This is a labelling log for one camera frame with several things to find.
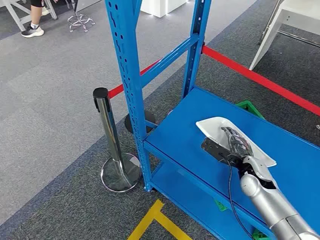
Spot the green plastic crate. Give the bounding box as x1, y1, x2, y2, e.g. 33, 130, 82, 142
214, 100, 265, 213
251, 229, 269, 240

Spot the yellow floor tape square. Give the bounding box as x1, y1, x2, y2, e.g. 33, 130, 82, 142
127, 198, 193, 240

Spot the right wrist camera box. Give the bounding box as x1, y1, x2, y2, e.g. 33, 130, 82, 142
201, 137, 242, 167

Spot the chrome chair base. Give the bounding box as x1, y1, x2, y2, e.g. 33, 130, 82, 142
66, 0, 96, 33

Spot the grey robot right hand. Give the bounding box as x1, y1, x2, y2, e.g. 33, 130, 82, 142
221, 126, 275, 182

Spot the round metal stanchion base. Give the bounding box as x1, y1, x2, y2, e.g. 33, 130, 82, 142
124, 110, 156, 134

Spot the white table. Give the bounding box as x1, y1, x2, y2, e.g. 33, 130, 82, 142
249, 0, 320, 71

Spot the white plastic panel part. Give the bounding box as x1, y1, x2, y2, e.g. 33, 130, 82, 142
195, 116, 277, 168

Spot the chrome stanchion post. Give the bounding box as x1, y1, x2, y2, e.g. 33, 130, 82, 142
92, 87, 143, 194

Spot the blue metal shelf rack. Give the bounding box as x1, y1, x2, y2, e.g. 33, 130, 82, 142
104, 0, 320, 240

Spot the red barrier belt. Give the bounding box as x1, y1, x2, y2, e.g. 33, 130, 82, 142
202, 45, 320, 117
108, 58, 162, 100

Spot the person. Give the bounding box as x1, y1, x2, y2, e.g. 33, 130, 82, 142
21, 0, 51, 38

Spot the white cabinet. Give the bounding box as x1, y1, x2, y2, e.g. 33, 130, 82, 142
140, 0, 188, 18

